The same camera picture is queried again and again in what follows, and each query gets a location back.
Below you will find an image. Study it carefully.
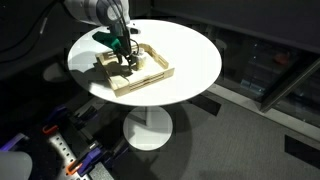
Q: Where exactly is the dark diagonal window frame bar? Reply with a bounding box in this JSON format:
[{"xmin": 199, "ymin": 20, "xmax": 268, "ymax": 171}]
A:
[{"xmin": 259, "ymin": 57, "xmax": 320, "ymax": 113}]

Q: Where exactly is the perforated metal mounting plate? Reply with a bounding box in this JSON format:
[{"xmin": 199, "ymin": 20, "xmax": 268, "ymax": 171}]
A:
[{"xmin": 46, "ymin": 131, "xmax": 92, "ymax": 180}]

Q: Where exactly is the purple clamp handle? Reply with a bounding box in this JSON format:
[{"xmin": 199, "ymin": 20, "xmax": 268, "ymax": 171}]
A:
[{"xmin": 0, "ymin": 132, "xmax": 30, "ymax": 153}]

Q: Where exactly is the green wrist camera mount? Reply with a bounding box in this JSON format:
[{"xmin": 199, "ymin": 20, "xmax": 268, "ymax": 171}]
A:
[{"xmin": 92, "ymin": 31, "xmax": 122, "ymax": 54}]

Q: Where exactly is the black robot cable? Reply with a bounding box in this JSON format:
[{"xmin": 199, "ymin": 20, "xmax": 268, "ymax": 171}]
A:
[{"xmin": 0, "ymin": 0, "xmax": 56, "ymax": 64}]

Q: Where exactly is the purple orange spring clamp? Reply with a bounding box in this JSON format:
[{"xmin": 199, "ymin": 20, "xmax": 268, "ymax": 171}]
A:
[
  {"xmin": 65, "ymin": 146, "xmax": 103, "ymax": 177},
  {"xmin": 42, "ymin": 104, "xmax": 69, "ymax": 135}
]

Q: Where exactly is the black clamp handle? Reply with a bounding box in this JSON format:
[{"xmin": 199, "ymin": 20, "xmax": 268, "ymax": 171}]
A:
[{"xmin": 73, "ymin": 104, "xmax": 100, "ymax": 123}]

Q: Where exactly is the white round table base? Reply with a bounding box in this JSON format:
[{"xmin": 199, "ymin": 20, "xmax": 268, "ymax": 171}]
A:
[{"xmin": 122, "ymin": 105, "xmax": 174, "ymax": 152}]

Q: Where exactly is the wooden slatted tray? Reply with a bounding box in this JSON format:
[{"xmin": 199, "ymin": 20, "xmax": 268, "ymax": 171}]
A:
[{"xmin": 95, "ymin": 43, "xmax": 176, "ymax": 98}]

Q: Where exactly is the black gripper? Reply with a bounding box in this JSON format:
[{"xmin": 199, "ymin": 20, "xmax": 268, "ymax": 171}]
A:
[{"xmin": 108, "ymin": 23, "xmax": 140, "ymax": 71}]

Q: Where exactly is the grey round floor disc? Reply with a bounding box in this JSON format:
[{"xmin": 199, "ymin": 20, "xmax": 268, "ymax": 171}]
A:
[{"xmin": 42, "ymin": 61, "xmax": 70, "ymax": 84}]

